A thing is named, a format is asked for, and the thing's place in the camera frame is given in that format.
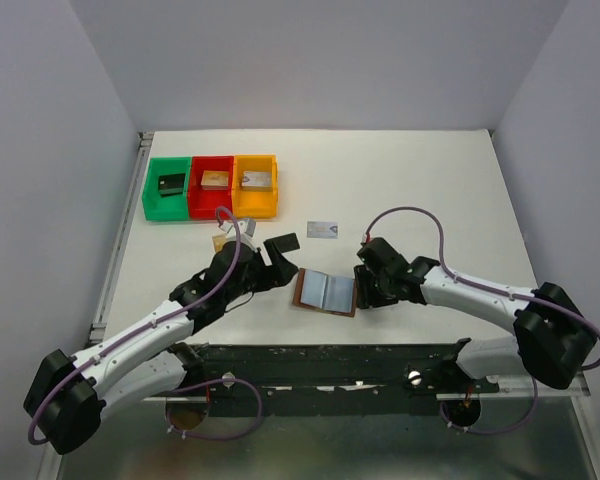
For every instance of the gold card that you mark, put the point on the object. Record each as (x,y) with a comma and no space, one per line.
(212,180)
(218,242)

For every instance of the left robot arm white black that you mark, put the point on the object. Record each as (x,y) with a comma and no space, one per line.
(71,394)

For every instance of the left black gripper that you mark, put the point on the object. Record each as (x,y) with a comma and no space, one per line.
(268,267)

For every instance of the left aluminium side rail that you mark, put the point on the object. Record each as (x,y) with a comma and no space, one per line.
(99,322)

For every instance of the silver card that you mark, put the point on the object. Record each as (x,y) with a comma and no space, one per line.
(322,230)
(256,181)

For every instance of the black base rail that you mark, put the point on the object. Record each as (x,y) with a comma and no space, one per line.
(411,375)

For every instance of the brown leather card holder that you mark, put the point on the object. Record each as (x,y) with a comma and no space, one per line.
(329,294)

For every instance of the red plastic bin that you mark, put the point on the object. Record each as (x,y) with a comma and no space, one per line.
(202,202)

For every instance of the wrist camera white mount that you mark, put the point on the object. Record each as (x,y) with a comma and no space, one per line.
(245,227)
(368,240)

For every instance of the yellow plastic bin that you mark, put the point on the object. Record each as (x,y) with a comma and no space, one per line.
(256,202)

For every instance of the black credit card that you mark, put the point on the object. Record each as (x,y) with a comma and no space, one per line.
(285,243)

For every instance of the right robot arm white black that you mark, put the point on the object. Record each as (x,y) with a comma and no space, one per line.
(546,338)

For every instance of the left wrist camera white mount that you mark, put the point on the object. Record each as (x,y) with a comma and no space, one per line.
(245,227)

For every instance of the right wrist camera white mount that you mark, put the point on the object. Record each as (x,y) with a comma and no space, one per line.
(368,240)

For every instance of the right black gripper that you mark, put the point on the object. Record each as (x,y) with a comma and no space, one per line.
(368,282)

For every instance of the silver card in yellow bin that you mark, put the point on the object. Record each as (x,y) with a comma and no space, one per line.
(256,181)

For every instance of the front aluminium frame rail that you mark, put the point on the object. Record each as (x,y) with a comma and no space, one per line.
(492,388)

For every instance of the black card in green bin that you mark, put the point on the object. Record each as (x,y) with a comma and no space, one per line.
(171,184)

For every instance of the green plastic bin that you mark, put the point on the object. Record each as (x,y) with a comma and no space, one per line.
(165,209)

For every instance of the gold card in red bin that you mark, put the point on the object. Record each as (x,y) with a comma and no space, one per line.
(212,180)

